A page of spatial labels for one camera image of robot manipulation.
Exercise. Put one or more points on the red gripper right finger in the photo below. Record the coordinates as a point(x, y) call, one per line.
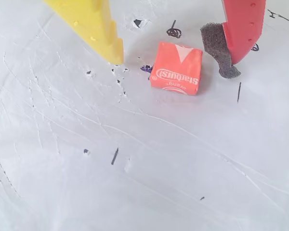
point(245, 26)

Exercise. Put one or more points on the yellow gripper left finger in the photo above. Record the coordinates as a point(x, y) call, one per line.
point(96, 26)

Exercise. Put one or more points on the orange Starburst candy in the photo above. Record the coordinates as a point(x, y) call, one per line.
point(175, 69)

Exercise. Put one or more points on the white plastic table cover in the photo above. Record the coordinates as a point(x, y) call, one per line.
point(135, 156)

